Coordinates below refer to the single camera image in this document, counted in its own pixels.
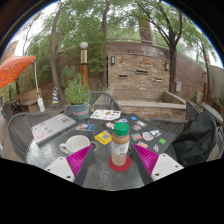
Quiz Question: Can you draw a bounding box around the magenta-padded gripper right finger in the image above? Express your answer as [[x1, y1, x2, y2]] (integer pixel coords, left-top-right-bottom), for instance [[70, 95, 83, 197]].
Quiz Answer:
[[128, 143, 185, 186]]

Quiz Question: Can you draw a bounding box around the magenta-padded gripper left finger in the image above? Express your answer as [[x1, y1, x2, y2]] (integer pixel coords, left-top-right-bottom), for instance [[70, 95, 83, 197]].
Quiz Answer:
[[44, 143, 96, 187]]

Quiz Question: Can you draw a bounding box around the green-capped brown drink bottle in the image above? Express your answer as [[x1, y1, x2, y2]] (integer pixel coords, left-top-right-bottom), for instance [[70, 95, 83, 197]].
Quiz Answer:
[[110, 121, 131, 167]]

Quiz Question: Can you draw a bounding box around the white ceramic mug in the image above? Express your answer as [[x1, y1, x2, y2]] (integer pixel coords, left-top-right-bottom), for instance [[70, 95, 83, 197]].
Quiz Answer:
[[59, 134, 92, 156]]

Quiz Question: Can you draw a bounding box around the black jacket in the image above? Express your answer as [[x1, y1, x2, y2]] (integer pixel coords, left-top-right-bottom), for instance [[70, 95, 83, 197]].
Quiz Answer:
[[171, 111, 218, 168]]

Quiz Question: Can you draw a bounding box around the grey laptop with stickers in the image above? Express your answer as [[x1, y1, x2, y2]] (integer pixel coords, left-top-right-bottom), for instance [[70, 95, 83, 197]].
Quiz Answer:
[[30, 113, 77, 145]]

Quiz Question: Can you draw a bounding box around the grey mesh chair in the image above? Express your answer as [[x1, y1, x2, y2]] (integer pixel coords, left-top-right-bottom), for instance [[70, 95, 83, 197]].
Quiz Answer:
[[7, 111, 53, 163], [63, 91, 123, 118], [148, 99, 224, 164]]

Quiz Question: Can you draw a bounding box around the colourful small sticker card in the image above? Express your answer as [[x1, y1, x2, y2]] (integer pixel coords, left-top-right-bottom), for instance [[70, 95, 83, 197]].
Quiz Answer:
[[75, 123, 96, 132]]

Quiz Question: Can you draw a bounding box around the flat round red coaster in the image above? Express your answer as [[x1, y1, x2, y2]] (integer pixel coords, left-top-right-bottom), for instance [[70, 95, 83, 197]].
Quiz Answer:
[[107, 154, 132, 173]]

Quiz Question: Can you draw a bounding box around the yellow square sticker card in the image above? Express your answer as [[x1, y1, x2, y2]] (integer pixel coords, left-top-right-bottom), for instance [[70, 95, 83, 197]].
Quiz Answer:
[[94, 130, 113, 146]]

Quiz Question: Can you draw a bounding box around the white sticker sheet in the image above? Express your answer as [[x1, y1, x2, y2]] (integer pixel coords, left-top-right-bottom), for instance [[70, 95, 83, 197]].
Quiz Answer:
[[89, 109, 122, 121]]

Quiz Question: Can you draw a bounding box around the blue yellow striped cone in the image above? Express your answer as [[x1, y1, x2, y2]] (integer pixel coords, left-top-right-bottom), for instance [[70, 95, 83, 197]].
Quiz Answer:
[[51, 87, 61, 105]]

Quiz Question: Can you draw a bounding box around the dark round side table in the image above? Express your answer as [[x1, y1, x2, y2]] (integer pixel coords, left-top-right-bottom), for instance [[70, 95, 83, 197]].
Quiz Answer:
[[201, 101, 224, 125]]

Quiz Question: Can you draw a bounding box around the green plant in teal pot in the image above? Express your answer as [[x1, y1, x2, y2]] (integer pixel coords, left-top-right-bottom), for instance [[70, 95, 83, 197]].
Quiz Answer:
[[63, 73, 92, 120]]

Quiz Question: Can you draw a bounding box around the wooden bench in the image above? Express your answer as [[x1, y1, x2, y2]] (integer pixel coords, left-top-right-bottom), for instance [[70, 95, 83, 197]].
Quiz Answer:
[[14, 88, 43, 114]]

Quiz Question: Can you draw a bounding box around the orange patio umbrella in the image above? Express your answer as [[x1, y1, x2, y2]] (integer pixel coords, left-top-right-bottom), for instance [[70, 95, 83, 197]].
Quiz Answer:
[[0, 54, 46, 113]]

